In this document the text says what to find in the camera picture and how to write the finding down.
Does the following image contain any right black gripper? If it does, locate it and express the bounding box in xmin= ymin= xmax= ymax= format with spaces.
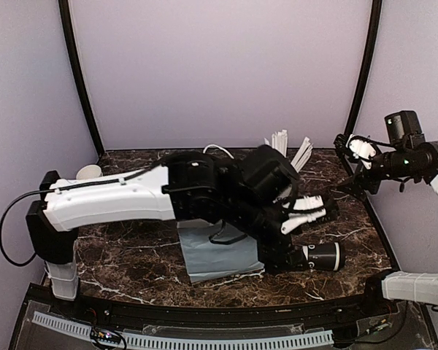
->
xmin=336 ymin=144 xmax=419 ymax=201

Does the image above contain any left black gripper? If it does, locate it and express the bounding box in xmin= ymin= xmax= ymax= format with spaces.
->
xmin=225 ymin=191 xmax=313 ymax=275

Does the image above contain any black paper coffee cup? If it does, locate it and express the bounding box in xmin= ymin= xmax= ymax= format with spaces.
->
xmin=301 ymin=242 xmax=346 ymax=271

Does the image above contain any white slotted cable duct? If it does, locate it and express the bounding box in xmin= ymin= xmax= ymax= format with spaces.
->
xmin=31 ymin=311 xmax=334 ymax=349

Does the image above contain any white paper bag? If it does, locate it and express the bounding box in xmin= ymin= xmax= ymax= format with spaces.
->
xmin=177 ymin=219 xmax=264 ymax=284

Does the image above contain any black front table rail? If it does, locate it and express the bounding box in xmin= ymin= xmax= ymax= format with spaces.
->
xmin=41 ymin=290 xmax=397 ymax=329

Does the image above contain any green circuit board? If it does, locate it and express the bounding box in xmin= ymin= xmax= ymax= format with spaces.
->
xmin=89 ymin=327 xmax=122 ymax=344

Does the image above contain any stack of paper cups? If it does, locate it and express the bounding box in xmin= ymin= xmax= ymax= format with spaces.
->
xmin=76 ymin=164 xmax=103 ymax=180

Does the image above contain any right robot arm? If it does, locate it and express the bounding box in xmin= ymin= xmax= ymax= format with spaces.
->
xmin=334 ymin=110 xmax=438 ymax=316

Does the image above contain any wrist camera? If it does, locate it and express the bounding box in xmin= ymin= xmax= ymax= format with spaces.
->
xmin=334 ymin=133 xmax=380 ymax=170
xmin=277 ymin=195 xmax=339 ymax=235

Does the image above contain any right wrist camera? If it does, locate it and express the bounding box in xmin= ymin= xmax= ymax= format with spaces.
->
xmin=334 ymin=133 xmax=380 ymax=170

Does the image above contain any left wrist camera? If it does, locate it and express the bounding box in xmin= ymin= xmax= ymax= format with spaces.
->
xmin=277 ymin=195 xmax=339 ymax=235

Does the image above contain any left black frame post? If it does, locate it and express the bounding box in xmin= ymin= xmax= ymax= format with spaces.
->
xmin=58 ymin=0 xmax=105 ymax=156

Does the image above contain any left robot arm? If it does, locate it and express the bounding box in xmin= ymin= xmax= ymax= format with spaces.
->
xmin=26 ymin=145 xmax=307 ymax=318

